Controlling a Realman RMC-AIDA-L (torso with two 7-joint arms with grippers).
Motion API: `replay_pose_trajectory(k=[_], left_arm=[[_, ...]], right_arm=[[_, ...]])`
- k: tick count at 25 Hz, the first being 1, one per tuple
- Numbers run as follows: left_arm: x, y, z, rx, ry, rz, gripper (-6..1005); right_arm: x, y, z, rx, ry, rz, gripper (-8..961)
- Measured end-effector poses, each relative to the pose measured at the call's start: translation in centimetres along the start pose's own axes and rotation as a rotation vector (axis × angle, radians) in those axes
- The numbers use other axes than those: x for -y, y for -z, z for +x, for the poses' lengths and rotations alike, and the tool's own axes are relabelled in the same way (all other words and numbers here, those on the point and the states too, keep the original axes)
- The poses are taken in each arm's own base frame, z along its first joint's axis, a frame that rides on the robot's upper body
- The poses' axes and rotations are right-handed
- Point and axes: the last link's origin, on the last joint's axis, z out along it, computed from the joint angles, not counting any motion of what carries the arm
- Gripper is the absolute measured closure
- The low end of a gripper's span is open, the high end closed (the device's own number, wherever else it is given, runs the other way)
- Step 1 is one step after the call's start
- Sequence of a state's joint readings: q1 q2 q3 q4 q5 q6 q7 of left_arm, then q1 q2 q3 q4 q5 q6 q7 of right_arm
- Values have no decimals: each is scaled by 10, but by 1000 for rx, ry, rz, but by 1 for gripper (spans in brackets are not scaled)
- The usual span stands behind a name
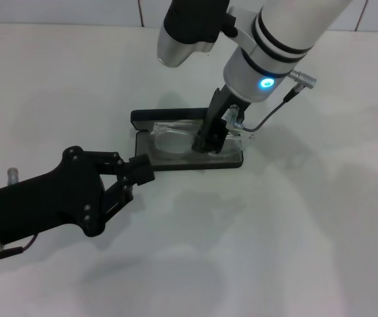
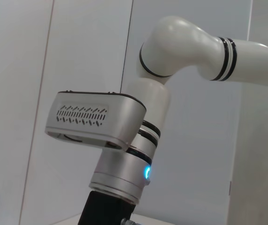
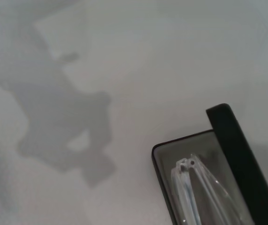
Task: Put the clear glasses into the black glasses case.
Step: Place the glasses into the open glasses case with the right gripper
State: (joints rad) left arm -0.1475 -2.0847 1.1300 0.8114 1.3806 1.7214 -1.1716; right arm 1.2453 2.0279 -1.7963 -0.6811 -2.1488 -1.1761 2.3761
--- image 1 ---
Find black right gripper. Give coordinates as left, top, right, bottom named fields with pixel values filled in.
left=194, top=86, right=252, bottom=155

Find left gripper silver connector post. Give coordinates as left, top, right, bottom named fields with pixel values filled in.
left=6, top=167, right=20, bottom=186

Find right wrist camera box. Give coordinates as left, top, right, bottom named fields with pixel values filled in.
left=157, top=0, right=239, bottom=69

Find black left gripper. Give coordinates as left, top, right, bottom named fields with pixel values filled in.
left=0, top=145, right=155, bottom=245

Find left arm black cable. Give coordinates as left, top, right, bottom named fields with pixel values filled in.
left=0, top=233, right=40, bottom=264

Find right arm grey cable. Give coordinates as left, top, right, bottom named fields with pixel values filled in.
left=241, top=84, right=304, bottom=133

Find black glasses case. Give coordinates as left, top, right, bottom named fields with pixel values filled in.
left=130, top=107, right=245, bottom=172

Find clear white glasses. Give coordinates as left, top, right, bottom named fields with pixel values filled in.
left=149, top=122, right=255, bottom=159

